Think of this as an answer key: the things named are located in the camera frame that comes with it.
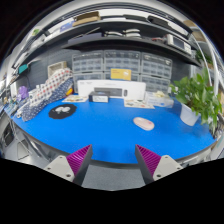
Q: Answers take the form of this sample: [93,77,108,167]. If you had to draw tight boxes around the left grey drawer cabinet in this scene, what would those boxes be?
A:
[72,51,103,91]

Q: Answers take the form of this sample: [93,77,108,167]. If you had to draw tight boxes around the white keyboard box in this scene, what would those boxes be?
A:
[77,80,146,99]

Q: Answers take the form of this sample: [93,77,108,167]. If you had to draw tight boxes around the patterned folded cloth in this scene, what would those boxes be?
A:
[21,68,73,122]

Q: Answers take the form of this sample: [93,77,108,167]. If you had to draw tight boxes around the illustrated paper sheet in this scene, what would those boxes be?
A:
[124,99,154,109]
[62,95,88,103]

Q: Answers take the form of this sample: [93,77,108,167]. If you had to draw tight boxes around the grey drawer cabinet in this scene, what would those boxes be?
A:
[72,51,103,91]
[140,53,172,93]
[104,50,141,81]

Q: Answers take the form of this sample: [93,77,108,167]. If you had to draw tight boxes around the brown cardboard box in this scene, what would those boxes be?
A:
[72,11,100,27]

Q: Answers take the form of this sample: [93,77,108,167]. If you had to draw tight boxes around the yellow label card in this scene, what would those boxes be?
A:
[111,68,131,81]

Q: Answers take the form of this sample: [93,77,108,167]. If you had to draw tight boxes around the pink computer mouse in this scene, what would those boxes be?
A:
[133,117,155,131]

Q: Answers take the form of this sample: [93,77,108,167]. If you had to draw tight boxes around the blue table mat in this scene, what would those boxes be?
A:
[14,99,214,164]

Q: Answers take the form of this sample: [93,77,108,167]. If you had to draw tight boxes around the purple plush toy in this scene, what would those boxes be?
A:
[17,86,29,101]

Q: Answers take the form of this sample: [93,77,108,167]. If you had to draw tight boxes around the white plant pot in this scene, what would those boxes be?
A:
[180,104,200,126]

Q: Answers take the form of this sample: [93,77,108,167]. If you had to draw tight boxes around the white electronic instrument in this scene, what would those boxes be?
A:
[166,34,191,54]

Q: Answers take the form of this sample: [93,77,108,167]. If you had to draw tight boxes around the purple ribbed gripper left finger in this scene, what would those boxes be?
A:
[45,145,93,186]

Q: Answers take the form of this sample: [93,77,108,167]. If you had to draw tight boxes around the right grey drawer cabinet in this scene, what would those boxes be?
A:
[140,53,172,93]

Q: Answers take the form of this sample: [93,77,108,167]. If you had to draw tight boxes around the clear plastic tissue box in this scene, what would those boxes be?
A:
[144,91,174,108]

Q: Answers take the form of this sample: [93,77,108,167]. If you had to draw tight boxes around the beige plastic basket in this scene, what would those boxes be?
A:
[47,61,67,76]

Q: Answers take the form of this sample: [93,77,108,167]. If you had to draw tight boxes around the green potted plant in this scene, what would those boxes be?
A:
[170,69,222,133]

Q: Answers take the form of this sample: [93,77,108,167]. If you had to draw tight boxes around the left illustrated paper sheet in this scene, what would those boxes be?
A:
[62,95,88,103]

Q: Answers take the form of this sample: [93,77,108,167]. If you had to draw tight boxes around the small dark white box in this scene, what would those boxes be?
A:
[89,92,109,103]

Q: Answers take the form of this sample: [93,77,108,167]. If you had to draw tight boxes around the round black mouse pad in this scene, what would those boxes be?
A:
[48,104,77,119]

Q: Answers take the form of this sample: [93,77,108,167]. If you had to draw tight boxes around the dark wall shelf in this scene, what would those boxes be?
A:
[12,19,200,68]

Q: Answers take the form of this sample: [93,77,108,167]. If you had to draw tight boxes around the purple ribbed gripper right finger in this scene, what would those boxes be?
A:
[135,145,182,184]

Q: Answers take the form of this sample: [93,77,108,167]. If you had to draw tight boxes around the middle grey drawer cabinet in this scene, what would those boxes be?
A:
[104,50,141,81]

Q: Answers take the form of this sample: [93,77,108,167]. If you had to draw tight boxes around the right illustrated paper sheet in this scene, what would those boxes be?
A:
[124,99,154,109]

